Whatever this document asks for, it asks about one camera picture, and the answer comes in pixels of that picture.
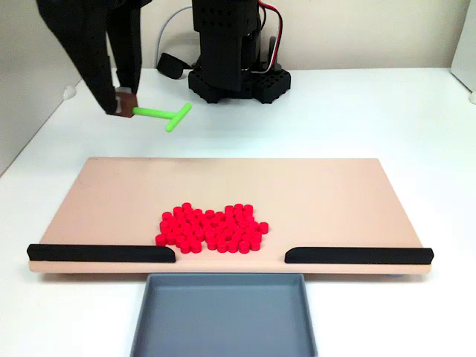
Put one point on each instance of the green T pusher brown block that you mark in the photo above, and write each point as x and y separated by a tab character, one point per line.
156	112

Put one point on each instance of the small blue board foot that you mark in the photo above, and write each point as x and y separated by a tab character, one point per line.
396	276

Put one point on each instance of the red round granule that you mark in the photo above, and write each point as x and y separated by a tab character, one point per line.
170	239
166	233
247	208
248	219
186	206
209	213
263	227
232	246
229	209
243	246
254	237
177	211
254	244
160	240
222	246
164	225
185	246
247	214
196	246
180	240
167	216
238	207
251	226
212	244

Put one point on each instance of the grey shallow tray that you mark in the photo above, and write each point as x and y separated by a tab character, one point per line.
223	320

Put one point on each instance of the beige rectangular board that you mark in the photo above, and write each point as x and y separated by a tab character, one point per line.
316	208

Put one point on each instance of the black clamp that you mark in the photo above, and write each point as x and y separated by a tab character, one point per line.
171	66

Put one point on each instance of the small white rounded foot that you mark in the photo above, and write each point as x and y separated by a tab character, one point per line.
473	97
69	91

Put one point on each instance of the black rail strip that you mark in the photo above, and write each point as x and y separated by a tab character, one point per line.
100	253
357	256

